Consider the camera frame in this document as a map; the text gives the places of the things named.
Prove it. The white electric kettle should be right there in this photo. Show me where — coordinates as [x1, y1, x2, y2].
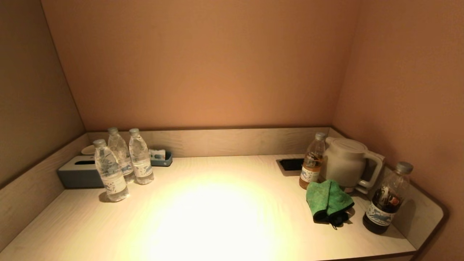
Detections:
[321, 137, 385, 194]

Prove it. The clear water bottle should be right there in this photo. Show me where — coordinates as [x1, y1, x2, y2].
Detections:
[128, 127, 154, 185]
[92, 138, 129, 202]
[107, 126, 135, 183]

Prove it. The amber tea bottle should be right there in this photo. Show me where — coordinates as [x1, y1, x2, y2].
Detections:
[299, 132, 327, 190]

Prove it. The small blue tray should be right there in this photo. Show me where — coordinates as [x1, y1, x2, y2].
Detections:
[149, 150, 173, 166]

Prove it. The green cloth with black backing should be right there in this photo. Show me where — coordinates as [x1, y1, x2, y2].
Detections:
[306, 179, 355, 229]

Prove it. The dark tea bottle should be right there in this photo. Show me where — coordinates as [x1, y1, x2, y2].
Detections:
[362, 162, 414, 234]

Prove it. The blue-grey tissue box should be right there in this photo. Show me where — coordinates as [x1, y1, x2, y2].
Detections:
[56, 155, 105, 188]

